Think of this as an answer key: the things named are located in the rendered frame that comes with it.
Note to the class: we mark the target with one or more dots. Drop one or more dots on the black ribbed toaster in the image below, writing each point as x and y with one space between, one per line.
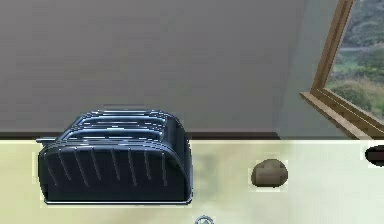
113 166

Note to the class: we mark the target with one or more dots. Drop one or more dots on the wooden framed window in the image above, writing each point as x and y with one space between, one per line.
360 66

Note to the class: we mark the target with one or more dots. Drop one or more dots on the dark round object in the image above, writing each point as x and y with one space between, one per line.
376 155

